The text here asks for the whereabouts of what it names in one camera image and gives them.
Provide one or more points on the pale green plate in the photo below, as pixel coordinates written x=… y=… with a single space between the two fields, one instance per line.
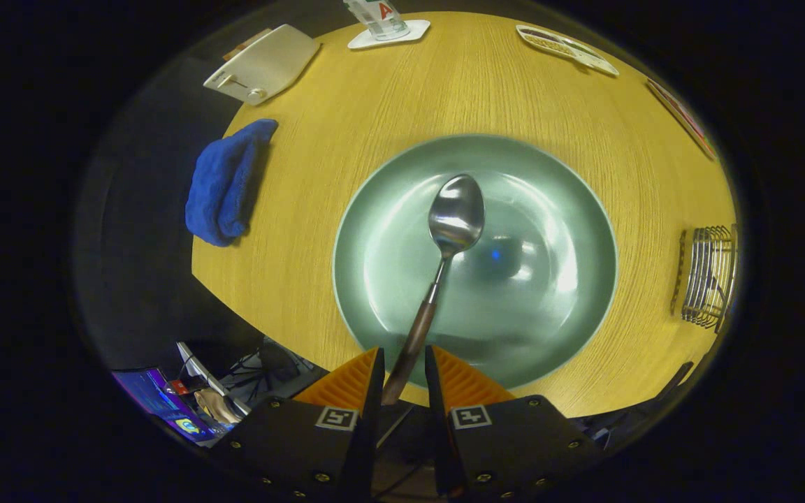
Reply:
x=549 y=279

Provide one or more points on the glowing screen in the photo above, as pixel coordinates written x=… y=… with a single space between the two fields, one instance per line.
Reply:
x=158 y=402

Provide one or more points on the white side table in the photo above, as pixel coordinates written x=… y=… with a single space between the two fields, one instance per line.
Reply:
x=196 y=363

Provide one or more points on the toast slice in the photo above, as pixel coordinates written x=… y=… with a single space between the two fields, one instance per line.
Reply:
x=249 y=43

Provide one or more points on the small white drink bottle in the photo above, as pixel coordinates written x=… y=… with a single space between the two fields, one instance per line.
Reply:
x=378 y=17

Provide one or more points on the plate of meat and vegetables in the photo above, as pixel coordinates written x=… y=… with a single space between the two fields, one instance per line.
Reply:
x=682 y=115

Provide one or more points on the white toaster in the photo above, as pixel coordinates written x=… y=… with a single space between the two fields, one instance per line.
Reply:
x=270 y=63

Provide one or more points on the white square coaster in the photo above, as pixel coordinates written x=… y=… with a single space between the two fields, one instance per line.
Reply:
x=413 y=31

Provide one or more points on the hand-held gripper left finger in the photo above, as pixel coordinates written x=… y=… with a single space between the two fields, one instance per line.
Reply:
x=373 y=419

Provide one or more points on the white divided condiment dish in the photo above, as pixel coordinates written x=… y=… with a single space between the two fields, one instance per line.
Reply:
x=563 y=47

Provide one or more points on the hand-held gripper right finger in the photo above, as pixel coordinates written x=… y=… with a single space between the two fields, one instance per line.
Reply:
x=436 y=419

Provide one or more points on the blue folded cloth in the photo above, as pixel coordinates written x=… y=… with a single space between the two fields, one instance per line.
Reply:
x=221 y=188

